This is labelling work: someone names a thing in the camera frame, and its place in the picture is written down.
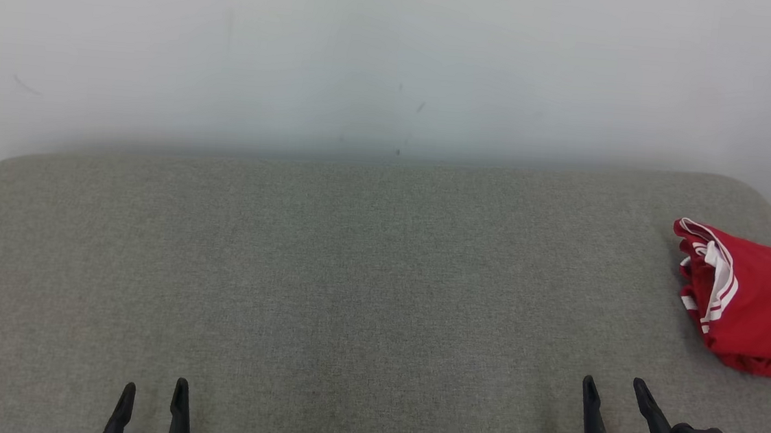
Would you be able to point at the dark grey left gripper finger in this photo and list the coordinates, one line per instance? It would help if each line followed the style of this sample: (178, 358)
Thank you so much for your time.
(179, 420)
(118, 422)

